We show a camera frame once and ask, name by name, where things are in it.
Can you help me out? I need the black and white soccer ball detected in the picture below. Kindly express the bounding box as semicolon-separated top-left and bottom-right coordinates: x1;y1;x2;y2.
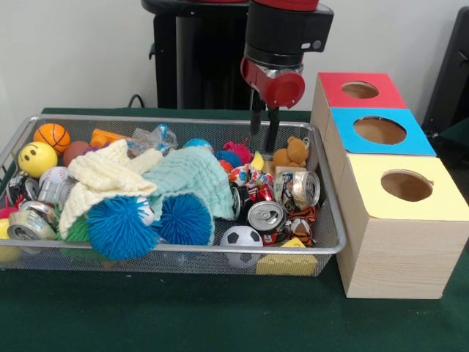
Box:
219;225;264;249

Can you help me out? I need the black cable loop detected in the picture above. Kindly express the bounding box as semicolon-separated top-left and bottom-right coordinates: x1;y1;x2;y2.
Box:
127;93;148;109

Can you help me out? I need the brown teddy bear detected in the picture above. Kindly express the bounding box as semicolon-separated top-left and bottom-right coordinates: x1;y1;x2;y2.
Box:
273;136;311;168

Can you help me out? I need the crushed red soda can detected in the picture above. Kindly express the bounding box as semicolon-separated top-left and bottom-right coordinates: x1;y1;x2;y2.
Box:
248;200;289;246

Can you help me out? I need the wooden box with three holes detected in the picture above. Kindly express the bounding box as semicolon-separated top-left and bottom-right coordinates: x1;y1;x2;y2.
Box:
310;71;469;300

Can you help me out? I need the mint knitted cloth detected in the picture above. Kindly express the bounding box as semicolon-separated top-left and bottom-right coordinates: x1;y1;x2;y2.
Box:
142;148;235;246

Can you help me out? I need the crushed silver soda can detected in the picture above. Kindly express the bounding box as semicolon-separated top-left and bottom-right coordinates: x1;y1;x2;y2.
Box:
273;166;322;212

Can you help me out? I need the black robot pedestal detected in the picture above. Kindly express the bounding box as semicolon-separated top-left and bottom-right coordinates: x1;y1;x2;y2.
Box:
141;0;296;111

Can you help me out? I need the blue spiky ball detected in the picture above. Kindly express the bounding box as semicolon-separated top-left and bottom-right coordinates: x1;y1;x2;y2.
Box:
157;194;213;247

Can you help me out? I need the orange toy basketball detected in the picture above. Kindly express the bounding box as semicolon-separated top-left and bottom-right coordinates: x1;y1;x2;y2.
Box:
32;123;71;157

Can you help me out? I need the dark green table cloth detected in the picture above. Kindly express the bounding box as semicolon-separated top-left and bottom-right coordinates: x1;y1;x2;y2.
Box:
0;107;469;352
426;119;469;177

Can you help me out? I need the red patterned cloth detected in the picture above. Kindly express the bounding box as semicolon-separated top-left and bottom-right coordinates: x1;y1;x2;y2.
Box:
229;164;275;188

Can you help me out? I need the yellow smiley ball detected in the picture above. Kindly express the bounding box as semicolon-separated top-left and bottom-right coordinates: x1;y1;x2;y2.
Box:
17;142;59;179

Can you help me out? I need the black upright panel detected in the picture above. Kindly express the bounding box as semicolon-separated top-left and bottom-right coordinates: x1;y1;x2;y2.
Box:
421;6;469;129

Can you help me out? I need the blue fuzzy ball with eye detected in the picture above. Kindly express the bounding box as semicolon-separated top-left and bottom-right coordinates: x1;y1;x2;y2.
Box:
86;194;163;262

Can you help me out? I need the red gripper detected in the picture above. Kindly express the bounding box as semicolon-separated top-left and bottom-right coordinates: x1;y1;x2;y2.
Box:
240;56;306;153

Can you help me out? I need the cream knitted cloth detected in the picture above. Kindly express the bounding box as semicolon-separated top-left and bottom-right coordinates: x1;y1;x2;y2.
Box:
58;139;164;239

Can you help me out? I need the metal mesh bin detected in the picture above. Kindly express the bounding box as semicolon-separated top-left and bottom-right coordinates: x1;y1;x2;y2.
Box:
0;114;348;276

